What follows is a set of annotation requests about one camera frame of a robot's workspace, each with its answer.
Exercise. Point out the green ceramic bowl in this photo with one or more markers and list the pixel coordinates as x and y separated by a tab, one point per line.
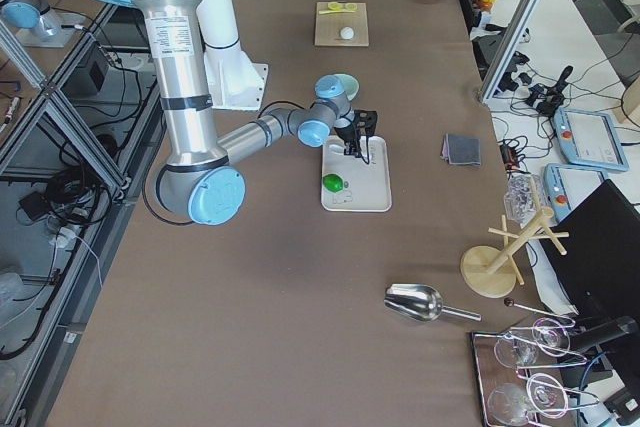
349	84

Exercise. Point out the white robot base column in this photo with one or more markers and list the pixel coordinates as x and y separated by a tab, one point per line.
234	81

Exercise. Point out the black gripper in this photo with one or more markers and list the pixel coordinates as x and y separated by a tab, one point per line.
345	133

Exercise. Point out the green lime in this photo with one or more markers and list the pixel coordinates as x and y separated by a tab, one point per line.
333	182

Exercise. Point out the dark folded cloth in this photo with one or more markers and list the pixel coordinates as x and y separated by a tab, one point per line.
461	150

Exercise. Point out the white plastic tray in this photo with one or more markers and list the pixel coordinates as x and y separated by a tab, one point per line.
366	187

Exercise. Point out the wooden mug tree stand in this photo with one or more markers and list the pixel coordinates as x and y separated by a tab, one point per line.
493	273

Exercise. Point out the yellow lemon slices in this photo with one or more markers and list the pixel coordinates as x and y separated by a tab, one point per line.
346	5

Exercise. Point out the white bun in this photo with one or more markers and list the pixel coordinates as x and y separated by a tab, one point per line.
346	33

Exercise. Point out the metal scoop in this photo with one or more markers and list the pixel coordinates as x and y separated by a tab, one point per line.
422	302

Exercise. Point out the glass rack tray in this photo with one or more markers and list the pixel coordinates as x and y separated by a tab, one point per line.
518	375

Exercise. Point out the black monitor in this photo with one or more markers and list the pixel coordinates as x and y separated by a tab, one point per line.
600	271

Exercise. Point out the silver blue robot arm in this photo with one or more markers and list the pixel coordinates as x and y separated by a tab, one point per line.
200	67

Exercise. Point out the wooden cutting board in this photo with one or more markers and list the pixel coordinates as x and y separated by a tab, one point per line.
327	27

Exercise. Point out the aluminium frame post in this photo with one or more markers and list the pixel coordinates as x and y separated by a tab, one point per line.
506	49

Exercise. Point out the lower teach pendant tablet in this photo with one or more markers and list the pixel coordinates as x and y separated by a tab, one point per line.
589	139

